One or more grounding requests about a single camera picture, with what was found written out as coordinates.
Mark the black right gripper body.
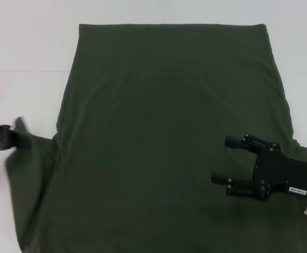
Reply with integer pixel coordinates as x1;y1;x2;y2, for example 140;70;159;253
253;142;307;202

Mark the dark green shirt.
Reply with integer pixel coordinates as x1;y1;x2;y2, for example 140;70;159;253
5;23;307;253

